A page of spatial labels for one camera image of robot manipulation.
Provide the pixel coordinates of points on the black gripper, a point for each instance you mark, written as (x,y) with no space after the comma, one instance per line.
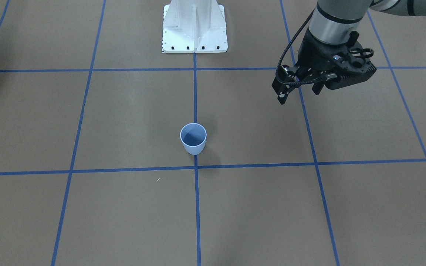
(313,53)

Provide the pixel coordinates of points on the light blue plastic cup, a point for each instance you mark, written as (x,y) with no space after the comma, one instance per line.
(193,137)

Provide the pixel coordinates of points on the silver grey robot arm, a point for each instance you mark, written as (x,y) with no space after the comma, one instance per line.
(332,20)

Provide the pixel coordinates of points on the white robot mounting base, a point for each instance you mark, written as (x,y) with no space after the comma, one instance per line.
(194,26)

